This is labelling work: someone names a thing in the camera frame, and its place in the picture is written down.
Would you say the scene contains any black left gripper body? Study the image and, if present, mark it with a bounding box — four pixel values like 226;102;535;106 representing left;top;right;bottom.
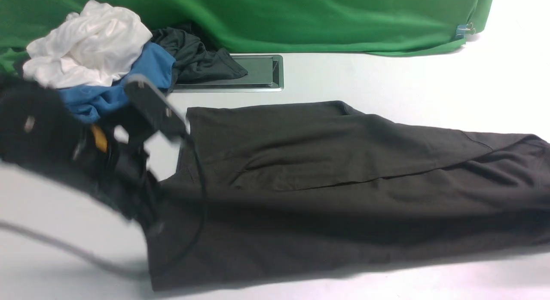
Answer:
56;124;159;230

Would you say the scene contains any dark gray long-sleeved shirt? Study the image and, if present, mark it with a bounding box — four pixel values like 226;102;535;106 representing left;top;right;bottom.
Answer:
146;101;549;292

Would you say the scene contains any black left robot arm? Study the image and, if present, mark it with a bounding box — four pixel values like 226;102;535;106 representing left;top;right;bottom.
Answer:
0;75;159;230

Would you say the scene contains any blue crumpled garment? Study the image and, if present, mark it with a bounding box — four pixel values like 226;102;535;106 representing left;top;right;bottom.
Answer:
58;42;175;123

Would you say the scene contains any white crumpled garment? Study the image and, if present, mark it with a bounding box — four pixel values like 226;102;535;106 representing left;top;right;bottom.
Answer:
22;0;152;89

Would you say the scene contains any dark gray crumpled garment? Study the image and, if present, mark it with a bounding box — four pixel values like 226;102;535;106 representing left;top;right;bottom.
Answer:
151;21;248;87

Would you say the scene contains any green backdrop cloth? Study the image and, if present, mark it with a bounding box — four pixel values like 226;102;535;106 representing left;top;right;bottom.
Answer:
0;0;493;73

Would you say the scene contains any teal binder clip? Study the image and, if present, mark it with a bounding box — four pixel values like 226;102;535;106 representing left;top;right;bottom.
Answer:
455;22;476;40

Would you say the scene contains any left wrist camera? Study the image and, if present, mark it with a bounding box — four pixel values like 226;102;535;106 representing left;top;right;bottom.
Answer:
124;73;189;142

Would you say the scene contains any black left camera cable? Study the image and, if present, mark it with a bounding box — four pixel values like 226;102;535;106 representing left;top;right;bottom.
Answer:
0;137;208;280

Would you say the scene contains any gray table cable hatch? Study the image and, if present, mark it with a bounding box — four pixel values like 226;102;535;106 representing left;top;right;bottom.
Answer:
173;55;284;94

